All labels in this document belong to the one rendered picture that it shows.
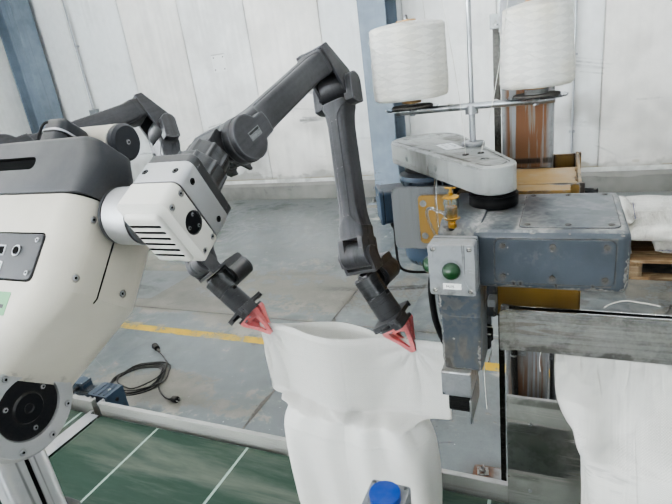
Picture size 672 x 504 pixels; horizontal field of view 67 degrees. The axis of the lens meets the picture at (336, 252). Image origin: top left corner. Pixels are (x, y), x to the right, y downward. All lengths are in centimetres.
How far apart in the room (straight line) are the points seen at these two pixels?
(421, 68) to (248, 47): 599
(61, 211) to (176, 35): 690
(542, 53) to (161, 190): 73
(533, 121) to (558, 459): 89
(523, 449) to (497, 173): 87
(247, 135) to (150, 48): 715
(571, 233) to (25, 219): 83
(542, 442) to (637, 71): 487
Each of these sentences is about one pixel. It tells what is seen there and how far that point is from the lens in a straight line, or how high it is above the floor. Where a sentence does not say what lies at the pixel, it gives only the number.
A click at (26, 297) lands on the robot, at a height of 137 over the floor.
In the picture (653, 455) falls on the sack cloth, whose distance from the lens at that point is 121.
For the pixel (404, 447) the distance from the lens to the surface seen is 126.
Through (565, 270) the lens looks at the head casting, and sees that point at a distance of 88.
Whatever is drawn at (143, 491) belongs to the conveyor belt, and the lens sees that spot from 198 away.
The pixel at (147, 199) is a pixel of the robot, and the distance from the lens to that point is 74.
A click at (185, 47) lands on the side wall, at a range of 762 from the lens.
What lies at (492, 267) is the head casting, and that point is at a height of 127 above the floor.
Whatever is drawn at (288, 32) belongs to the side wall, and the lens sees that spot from 675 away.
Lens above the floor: 162
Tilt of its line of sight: 20 degrees down
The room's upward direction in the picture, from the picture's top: 8 degrees counter-clockwise
